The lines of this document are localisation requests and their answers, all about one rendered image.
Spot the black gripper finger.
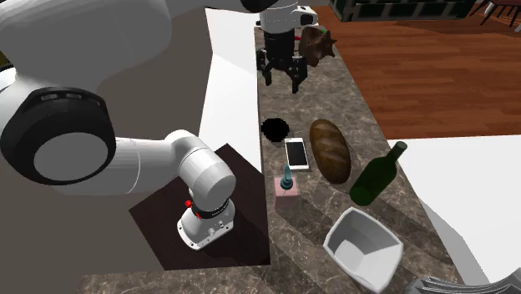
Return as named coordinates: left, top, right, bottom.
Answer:
left=255, top=48, right=273, bottom=87
left=289, top=55, right=309, bottom=95

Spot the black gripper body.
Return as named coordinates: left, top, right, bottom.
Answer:
left=263, top=28, right=297, bottom=72

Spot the brown spiky figure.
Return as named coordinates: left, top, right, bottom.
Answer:
left=299, top=25, right=338, bottom=68

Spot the black round object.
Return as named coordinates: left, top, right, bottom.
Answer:
left=260, top=117, right=291, bottom=143

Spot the white smartphone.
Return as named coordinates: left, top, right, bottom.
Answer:
left=284, top=137, right=311, bottom=171

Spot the brown bread loaf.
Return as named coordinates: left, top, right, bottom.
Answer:
left=309, top=119, right=352, bottom=185

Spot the dark green cabinet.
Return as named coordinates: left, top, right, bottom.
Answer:
left=327, top=0, right=478, bottom=23

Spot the pink soap dispenser teal pump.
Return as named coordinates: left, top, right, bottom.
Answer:
left=273, top=165, right=300, bottom=210

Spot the dark green wine bottle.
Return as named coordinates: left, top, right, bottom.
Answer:
left=349, top=140, right=409, bottom=207

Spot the white square bowl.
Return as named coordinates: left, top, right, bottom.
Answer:
left=322, top=205, right=404, bottom=294

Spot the dark wooden chair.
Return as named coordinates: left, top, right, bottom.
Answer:
left=469, top=0, right=521, bottom=29

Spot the grey ridged object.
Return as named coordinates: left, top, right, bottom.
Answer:
left=402, top=266, right=521, bottom=294

